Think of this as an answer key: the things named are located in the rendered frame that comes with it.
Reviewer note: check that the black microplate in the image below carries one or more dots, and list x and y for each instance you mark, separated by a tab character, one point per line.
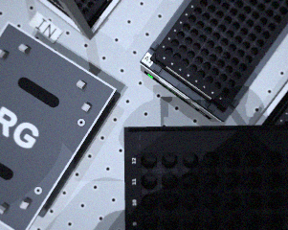
215	45
90	9
281	116
206	177
275	109

